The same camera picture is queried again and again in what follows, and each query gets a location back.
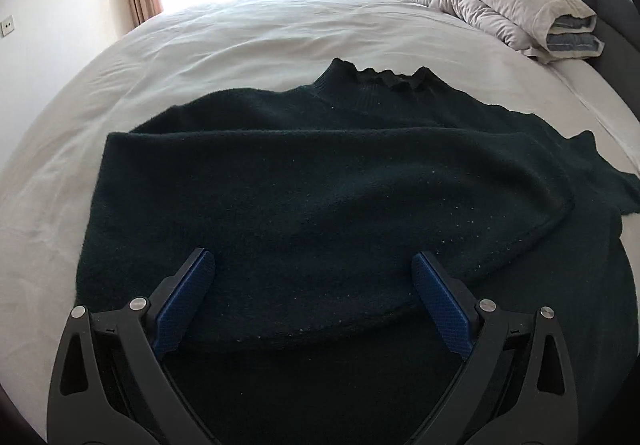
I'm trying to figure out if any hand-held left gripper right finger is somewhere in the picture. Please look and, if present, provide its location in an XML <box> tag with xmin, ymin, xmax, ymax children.
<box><xmin>410</xmin><ymin>251</ymin><xmax>581</xmax><ymax>445</ymax></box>

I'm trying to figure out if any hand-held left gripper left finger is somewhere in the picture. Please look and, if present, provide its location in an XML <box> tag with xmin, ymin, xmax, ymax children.
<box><xmin>46</xmin><ymin>247</ymin><xmax>221</xmax><ymax>445</ymax></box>

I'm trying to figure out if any dark green knit sweater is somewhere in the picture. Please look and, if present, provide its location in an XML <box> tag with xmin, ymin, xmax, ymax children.
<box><xmin>75</xmin><ymin>58</ymin><xmax>640</xmax><ymax>445</ymax></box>

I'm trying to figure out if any bed with white sheet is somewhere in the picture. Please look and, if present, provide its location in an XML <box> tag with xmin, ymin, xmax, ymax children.
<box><xmin>0</xmin><ymin>0</ymin><xmax>640</xmax><ymax>445</ymax></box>

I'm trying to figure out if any dark grey upholstered headboard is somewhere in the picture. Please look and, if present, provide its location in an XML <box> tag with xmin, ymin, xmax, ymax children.
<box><xmin>530</xmin><ymin>0</ymin><xmax>640</xmax><ymax>176</ymax></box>

